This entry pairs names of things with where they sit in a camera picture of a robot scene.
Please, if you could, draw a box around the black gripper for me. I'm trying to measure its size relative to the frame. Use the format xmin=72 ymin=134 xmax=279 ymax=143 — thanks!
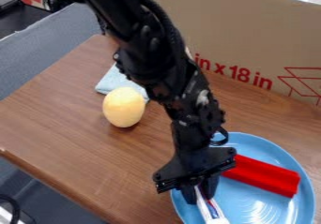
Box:
xmin=152 ymin=121 xmax=235 ymax=204

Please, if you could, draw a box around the white toothpaste tube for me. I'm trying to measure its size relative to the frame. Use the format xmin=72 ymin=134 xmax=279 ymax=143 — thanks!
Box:
xmin=193 ymin=187 xmax=230 ymax=224

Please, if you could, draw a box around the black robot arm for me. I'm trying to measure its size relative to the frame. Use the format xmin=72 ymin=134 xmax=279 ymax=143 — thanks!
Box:
xmin=44 ymin=0 xmax=235 ymax=204

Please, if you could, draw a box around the blue plate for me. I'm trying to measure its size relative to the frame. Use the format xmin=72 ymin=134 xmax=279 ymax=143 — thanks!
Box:
xmin=169 ymin=131 xmax=316 ymax=224

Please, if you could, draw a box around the light blue folded cloth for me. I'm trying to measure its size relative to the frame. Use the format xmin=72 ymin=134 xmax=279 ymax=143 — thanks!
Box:
xmin=94 ymin=65 xmax=149 ymax=101

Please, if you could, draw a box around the red plastic block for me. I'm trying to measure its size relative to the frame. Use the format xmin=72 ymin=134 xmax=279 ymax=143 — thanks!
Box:
xmin=223 ymin=155 xmax=300 ymax=198

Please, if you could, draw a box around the yellow lemon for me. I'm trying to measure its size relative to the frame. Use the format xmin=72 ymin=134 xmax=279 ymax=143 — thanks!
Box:
xmin=102 ymin=87 xmax=145 ymax=127

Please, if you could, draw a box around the cardboard box with red print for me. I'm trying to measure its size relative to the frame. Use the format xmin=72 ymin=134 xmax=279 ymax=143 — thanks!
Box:
xmin=155 ymin=0 xmax=321 ymax=108

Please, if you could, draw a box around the grey fabric partition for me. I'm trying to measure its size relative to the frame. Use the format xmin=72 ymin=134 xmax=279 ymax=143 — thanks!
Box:
xmin=0 ymin=4 xmax=101 ymax=100

